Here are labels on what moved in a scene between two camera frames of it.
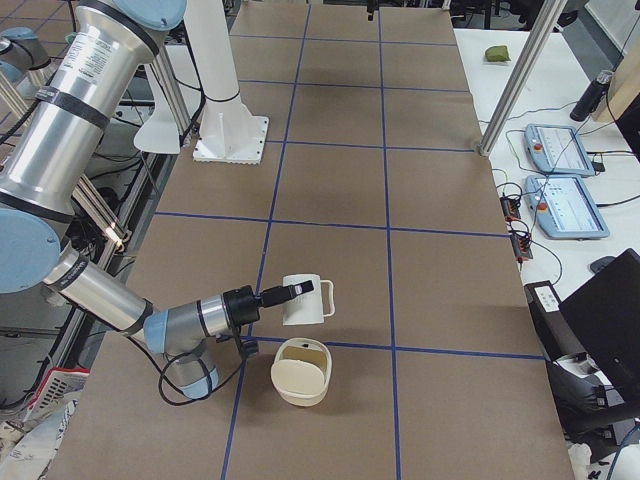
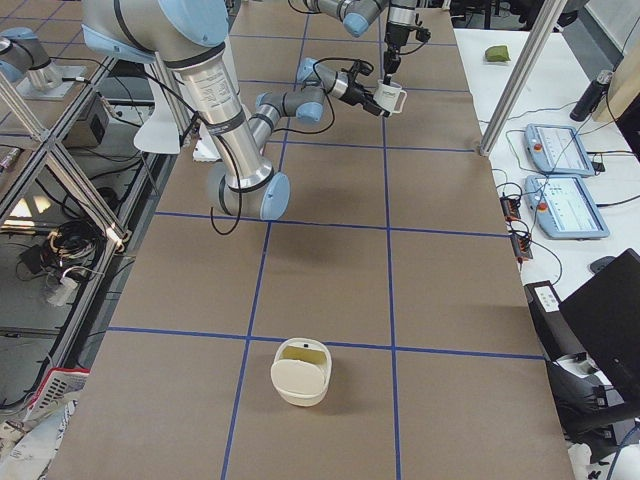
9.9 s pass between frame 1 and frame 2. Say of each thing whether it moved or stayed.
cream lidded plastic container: stayed
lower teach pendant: stayed
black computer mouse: stayed
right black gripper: moved
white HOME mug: moved
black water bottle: stayed
